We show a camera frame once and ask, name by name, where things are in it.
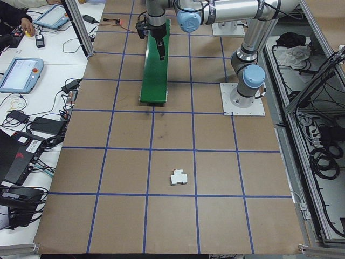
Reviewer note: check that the bystander hand with dark sleeve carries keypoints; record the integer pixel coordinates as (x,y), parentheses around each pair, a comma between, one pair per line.
(27,25)

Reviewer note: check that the small red-lit circuit board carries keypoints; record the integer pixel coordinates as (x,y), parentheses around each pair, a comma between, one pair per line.
(118,21)

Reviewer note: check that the large black power brick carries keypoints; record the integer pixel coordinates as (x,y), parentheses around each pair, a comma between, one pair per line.
(48,125)

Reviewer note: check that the small brown circuit board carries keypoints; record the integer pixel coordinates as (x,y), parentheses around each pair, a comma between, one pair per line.
(72,97)

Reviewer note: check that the green belt conveyor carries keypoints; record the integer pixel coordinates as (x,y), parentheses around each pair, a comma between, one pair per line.
(155,81)

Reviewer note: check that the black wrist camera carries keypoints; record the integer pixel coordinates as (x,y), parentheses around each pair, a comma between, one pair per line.
(141,28)

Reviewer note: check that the dark bystander sleeve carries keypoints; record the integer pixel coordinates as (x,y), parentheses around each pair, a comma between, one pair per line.
(10,14)

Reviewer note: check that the aluminium table corner rail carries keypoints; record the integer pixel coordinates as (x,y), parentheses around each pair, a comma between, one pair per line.
(20,248)
(322,248)

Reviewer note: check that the blue-grey teach pendant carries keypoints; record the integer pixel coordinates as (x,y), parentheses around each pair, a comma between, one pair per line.
(51,16)
(20,76)

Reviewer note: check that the small black module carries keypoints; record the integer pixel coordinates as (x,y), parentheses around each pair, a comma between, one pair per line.
(92,37)

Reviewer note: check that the white crumpled cloth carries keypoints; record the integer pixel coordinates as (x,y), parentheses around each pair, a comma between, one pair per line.
(293,56)

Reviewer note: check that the black laptop with red logo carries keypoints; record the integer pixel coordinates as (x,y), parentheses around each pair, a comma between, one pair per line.
(16,159)

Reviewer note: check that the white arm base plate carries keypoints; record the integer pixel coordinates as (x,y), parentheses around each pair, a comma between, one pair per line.
(229,33)
(256,109)

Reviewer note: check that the black computer box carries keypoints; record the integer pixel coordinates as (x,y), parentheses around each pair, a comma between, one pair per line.
(19,205)

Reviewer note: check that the black power adapter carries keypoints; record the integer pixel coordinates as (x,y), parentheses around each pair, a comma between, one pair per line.
(71,85)
(90,18)
(18,116)

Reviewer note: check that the black crumpled cloth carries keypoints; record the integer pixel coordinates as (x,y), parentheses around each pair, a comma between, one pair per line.
(291,39)

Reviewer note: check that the aluminium profile post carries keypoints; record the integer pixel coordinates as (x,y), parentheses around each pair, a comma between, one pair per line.
(81,32)

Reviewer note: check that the white red circuit breaker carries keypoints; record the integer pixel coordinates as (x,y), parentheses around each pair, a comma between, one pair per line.
(179,178)

